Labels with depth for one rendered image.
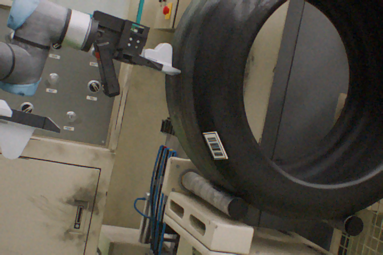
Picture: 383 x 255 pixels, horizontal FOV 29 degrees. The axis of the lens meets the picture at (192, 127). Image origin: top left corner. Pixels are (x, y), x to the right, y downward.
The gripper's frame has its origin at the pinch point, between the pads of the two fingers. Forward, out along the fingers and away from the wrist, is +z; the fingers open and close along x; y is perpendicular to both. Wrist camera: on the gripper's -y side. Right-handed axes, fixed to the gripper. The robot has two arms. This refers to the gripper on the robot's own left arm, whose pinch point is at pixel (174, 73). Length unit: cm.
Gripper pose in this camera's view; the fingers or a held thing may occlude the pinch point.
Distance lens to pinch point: 157.4
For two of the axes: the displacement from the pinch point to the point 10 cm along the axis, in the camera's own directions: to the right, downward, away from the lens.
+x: -3.0, -1.0, 9.5
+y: 3.0, -9.5, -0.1
